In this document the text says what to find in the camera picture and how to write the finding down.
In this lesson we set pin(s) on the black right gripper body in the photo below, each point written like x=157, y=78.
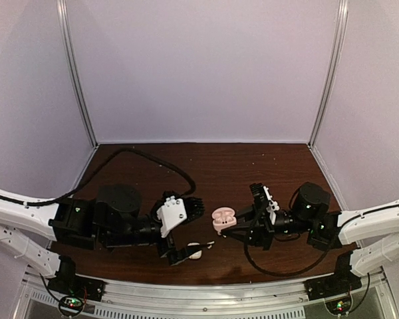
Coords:
x=266, y=232

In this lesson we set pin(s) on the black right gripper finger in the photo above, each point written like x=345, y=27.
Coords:
x=243, y=235
x=246, y=214

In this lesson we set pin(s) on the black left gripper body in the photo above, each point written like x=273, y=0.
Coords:
x=174, y=257

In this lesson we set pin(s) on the white earbud case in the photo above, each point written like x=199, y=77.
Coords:
x=197, y=255

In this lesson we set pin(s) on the pink earbud case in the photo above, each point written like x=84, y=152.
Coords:
x=223, y=218

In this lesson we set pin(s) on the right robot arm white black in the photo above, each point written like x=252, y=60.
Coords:
x=309, y=213

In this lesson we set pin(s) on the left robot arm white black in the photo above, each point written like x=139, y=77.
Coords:
x=112, y=219

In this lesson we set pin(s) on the right base circuit board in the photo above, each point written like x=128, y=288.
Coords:
x=339, y=306

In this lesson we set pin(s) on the base circuit board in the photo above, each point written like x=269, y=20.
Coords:
x=71, y=305
x=339, y=306

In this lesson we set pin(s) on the left base circuit board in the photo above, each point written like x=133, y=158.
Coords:
x=71, y=305

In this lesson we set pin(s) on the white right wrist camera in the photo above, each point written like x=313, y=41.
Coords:
x=264, y=202

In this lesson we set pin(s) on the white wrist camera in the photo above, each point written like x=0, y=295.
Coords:
x=264, y=202
x=171, y=214

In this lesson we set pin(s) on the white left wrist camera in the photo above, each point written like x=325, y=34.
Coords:
x=171, y=214

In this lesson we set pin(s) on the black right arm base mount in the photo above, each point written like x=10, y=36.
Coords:
x=332, y=285

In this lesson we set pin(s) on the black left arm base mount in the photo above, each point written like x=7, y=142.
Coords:
x=75, y=285

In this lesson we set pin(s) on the aluminium front rail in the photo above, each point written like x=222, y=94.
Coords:
x=281, y=299

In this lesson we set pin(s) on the aluminium right corner post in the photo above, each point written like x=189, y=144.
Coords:
x=336, y=51

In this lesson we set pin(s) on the aluminium corner post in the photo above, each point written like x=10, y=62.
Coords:
x=336, y=51
x=62, y=12

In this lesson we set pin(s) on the aluminium left corner post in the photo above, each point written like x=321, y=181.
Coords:
x=62, y=12

